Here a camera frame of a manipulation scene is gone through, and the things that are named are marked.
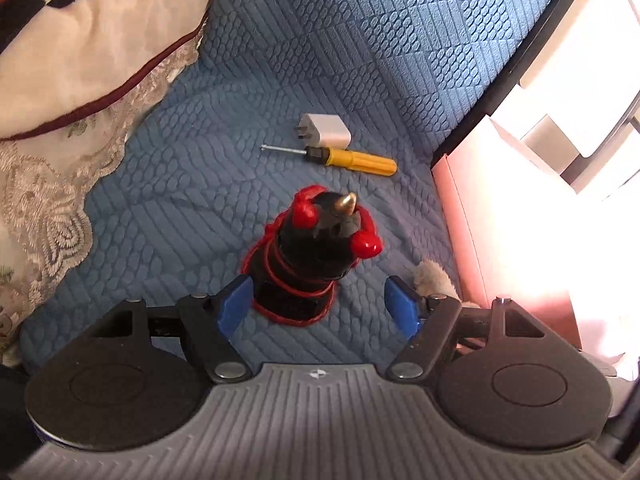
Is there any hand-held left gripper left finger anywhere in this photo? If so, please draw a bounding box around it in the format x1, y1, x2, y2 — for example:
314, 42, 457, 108
87, 274, 254, 384

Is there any white charger plug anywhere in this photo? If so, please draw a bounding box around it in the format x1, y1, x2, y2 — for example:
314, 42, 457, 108
298, 112, 353, 147

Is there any yellow handled screwdriver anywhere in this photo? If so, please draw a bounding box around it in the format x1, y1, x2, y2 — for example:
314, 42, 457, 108
260, 143, 399, 177

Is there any pink cardboard box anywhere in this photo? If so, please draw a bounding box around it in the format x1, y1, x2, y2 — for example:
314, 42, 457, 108
431, 114, 640, 361

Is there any beige lace cloth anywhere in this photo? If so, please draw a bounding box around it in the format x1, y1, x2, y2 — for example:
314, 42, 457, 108
0, 22, 210, 363

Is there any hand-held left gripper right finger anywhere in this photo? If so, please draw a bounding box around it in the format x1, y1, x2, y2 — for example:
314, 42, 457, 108
383, 275, 551, 382

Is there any white plush toy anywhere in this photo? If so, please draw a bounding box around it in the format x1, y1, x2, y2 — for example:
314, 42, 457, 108
412, 258, 482, 312

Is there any red and black toy figure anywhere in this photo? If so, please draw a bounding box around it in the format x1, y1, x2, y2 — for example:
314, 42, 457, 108
241, 185, 385, 329

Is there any blue textured sofa cover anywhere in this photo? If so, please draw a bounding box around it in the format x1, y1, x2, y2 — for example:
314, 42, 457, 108
20, 0, 576, 376

